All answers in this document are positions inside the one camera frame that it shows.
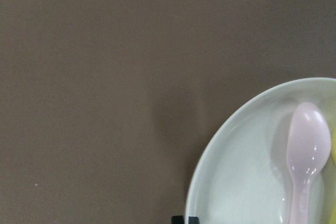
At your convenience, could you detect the white round plate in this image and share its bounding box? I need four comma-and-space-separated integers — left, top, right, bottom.
184, 78, 335, 223

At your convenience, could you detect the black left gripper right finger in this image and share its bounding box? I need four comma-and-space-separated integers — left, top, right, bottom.
187, 216, 199, 224

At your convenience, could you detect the yellow plastic utensil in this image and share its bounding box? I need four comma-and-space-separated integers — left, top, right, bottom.
329, 130, 336, 224

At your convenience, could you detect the pink plastic spoon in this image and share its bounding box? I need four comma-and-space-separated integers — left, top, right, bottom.
286, 102, 331, 223

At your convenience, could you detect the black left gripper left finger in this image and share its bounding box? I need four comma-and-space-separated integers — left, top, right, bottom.
171, 216, 184, 224

